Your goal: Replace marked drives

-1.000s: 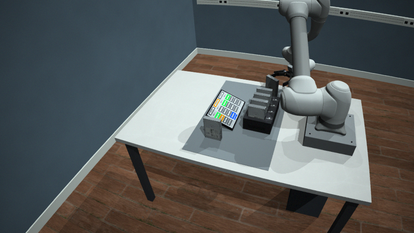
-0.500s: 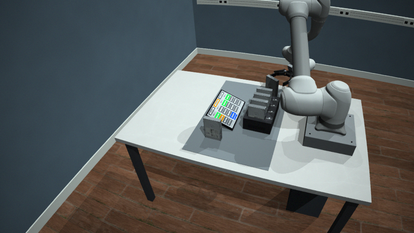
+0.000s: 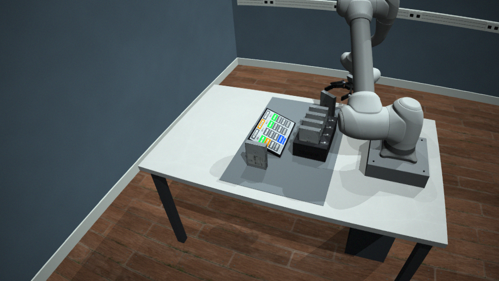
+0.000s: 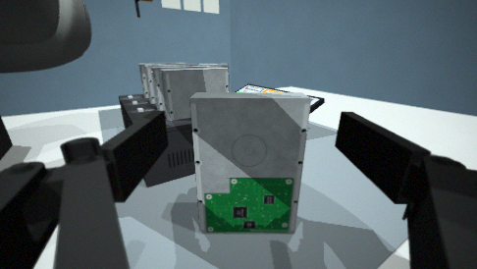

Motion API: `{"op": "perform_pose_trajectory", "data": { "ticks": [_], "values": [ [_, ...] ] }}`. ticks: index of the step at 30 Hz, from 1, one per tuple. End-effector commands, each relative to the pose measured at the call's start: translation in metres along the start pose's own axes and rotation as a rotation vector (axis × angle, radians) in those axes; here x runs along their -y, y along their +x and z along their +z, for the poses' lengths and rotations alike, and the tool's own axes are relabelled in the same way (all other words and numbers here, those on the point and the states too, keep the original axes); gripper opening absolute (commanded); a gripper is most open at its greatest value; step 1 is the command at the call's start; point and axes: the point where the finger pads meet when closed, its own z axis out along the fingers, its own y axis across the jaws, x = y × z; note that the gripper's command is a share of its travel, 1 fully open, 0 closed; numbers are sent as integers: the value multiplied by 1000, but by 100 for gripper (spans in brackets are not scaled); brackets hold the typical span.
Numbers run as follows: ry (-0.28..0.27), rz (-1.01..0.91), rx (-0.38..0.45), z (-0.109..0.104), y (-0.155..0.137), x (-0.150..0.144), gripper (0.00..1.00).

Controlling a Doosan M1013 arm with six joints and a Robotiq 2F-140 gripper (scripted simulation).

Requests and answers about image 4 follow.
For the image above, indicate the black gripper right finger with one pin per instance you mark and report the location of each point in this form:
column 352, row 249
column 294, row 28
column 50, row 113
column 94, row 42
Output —
column 440, row 193

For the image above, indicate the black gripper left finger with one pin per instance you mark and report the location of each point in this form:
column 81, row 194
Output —
column 78, row 195

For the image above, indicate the black status display screen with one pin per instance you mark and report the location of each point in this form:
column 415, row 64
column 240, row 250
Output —
column 316, row 102

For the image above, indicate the grey flat mat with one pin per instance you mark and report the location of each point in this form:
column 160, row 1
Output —
column 343, row 222

